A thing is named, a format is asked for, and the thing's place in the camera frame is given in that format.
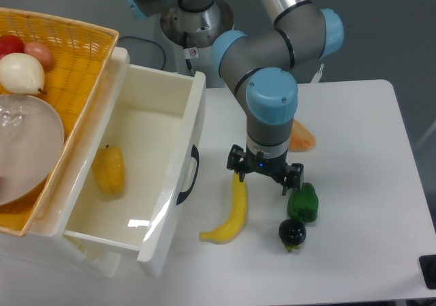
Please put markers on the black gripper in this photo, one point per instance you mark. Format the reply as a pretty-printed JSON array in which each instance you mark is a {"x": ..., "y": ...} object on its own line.
[{"x": 289, "y": 176}]

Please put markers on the white top drawer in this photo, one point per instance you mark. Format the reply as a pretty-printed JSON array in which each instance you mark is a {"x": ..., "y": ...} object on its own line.
[{"x": 156, "y": 122}]

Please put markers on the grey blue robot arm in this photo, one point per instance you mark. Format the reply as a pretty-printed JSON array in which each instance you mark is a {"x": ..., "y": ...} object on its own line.
[{"x": 257, "y": 70}]

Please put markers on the white drawer cabinet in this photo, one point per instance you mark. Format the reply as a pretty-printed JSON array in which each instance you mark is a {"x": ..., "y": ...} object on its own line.
[{"x": 45, "y": 241}]

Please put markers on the orange toy fruit wedge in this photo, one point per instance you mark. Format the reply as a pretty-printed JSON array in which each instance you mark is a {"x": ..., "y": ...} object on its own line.
[{"x": 301, "y": 138}]

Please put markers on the green toy bell pepper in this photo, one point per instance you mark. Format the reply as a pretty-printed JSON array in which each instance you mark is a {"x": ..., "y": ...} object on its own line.
[{"x": 303, "y": 204}]

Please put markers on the dark purple toy eggplant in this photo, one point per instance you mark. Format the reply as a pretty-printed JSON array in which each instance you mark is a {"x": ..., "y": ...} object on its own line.
[{"x": 292, "y": 234}]

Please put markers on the yellow toy banana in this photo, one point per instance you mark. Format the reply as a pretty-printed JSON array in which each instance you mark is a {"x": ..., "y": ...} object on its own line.
[{"x": 230, "y": 228}]

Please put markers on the yellow toy bell pepper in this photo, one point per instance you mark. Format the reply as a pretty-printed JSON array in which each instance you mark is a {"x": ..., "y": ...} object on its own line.
[{"x": 109, "y": 170}]

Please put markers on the black device at edge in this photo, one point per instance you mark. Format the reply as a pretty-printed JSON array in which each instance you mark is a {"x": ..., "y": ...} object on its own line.
[{"x": 428, "y": 268}]

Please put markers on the yellow woven basket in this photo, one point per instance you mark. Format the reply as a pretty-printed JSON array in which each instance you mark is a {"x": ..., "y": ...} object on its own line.
[{"x": 81, "y": 51}]

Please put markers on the beige plate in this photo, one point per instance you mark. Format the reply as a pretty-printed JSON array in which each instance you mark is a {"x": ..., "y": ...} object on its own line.
[{"x": 32, "y": 139}]

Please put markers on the pink toy peach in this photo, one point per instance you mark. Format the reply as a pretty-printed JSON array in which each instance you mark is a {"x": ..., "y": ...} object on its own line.
[{"x": 42, "y": 53}]

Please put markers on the white toy pear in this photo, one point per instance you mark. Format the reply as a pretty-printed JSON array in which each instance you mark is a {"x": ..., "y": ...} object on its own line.
[{"x": 22, "y": 73}]

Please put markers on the red toy apple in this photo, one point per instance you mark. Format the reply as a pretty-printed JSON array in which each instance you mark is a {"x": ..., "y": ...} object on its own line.
[{"x": 10, "y": 44}]

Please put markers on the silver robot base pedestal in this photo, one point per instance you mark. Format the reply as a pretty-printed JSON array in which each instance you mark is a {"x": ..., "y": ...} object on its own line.
[{"x": 192, "y": 36}]

